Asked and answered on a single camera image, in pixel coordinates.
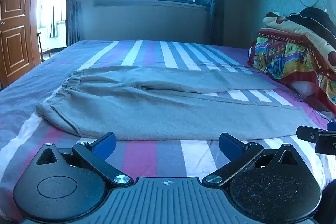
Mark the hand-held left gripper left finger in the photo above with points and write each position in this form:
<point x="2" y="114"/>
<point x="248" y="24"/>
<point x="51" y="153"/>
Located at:
<point x="106" y="145"/>

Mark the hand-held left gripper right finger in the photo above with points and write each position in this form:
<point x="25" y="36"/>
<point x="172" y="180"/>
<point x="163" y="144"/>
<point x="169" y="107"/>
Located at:
<point x="227" y="144"/>

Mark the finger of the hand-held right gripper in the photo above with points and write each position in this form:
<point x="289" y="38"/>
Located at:
<point x="306" y="133"/>

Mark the grey pants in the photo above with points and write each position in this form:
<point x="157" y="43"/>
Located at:
<point x="157" y="108"/>

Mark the light crumpled cloth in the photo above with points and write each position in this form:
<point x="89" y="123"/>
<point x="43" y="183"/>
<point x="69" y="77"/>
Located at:
<point x="326" y="113"/>

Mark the striped bed sheet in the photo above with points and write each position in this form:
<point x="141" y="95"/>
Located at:
<point x="147" y="158"/>

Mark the white pillow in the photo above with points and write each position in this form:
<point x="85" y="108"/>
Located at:
<point x="304" y="87"/>

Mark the colourful printed blanket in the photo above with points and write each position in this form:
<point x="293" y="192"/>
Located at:
<point x="283" y="56"/>

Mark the cream brown-spotted blanket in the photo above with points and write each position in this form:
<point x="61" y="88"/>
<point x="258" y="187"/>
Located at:
<point x="309" y="35"/>

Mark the wooden chair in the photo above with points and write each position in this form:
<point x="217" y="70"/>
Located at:
<point x="44" y="49"/>

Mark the dark folded cloth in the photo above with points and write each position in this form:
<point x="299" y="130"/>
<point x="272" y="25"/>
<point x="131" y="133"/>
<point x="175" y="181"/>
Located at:
<point x="315" y="18"/>

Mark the brown wooden door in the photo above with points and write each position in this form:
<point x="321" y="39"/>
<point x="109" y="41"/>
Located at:
<point x="14" y="27"/>

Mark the bright balcony window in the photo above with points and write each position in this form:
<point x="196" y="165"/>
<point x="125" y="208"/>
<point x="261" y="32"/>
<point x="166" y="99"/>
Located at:
<point x="50" y="1"/>

